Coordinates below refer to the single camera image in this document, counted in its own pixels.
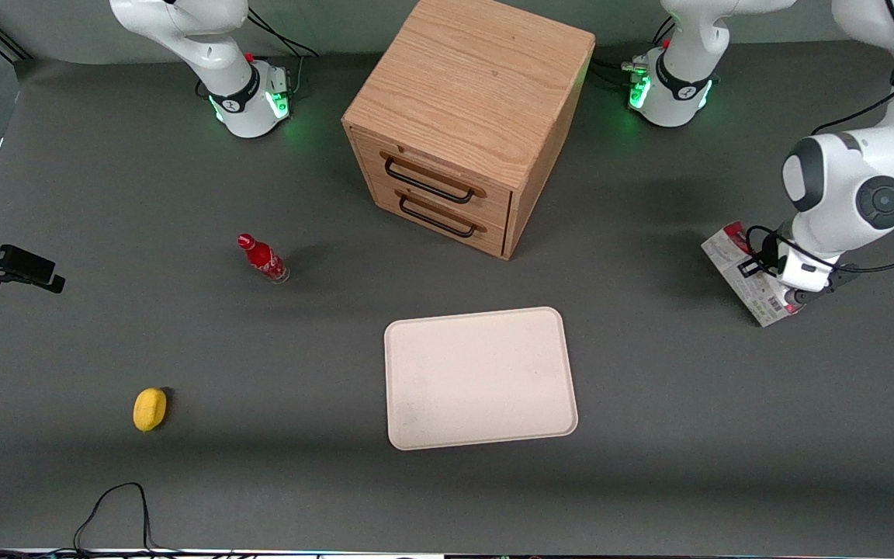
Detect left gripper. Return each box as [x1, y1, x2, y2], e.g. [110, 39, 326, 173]
[738, 238, 838, 293]

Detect red cookie box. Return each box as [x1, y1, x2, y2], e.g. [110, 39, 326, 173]
[700, 221, 805, 328]

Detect beige plastic tray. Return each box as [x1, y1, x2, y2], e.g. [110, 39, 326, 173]
[383, 307, 579, 451]

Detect yellow lemon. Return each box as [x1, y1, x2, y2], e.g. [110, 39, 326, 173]
[133, 387, 169, 432]

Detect red cola bottle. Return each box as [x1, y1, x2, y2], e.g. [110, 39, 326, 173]
[237, 232, 291, 285]

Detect wooden drawer front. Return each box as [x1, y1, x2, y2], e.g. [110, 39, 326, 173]
[352, 128, 513, 227]
[369, 177, 510, 259]

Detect wooden drawer cabinet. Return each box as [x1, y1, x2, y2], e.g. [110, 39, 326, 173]
[341, 0, 597, 261]

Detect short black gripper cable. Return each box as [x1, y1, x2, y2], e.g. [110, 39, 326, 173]
[743, 224, 783, 273]

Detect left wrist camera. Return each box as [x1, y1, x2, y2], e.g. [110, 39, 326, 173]
[792, 262, 858, 308]

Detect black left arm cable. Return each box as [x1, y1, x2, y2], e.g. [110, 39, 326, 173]
[810, 0, 894, 275]

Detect black looped table cable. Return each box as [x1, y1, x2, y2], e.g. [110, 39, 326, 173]
[73, 481, 184, 557]

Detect black left base cables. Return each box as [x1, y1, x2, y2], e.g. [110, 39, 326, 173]
[588, 16, 677, 90]

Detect black base cables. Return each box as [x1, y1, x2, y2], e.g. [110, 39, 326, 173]
[588, 16, 677, 90]
[248, 8, 321, 98]

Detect black and wood drawer handle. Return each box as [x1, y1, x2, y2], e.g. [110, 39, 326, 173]
[379, 151, 487, 206]
[394, 189, 489, 239]

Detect black right base cables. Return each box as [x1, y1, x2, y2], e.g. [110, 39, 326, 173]
[248, 8, 321, 98]

